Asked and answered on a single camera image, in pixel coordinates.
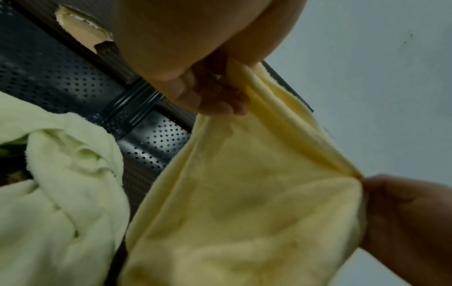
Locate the person's right hand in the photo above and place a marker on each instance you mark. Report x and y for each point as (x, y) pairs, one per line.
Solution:
(413, 223)

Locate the person's left hand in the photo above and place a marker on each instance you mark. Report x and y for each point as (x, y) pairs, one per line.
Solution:
(183, 36)

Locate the yellow fleece towel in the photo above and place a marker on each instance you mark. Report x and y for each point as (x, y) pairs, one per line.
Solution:
(247, 201)

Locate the dark perforated metal bench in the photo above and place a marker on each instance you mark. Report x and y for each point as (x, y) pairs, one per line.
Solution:
(63, 75)

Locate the pale green fleece towel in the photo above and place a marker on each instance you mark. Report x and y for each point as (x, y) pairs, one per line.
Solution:
(60, 195)

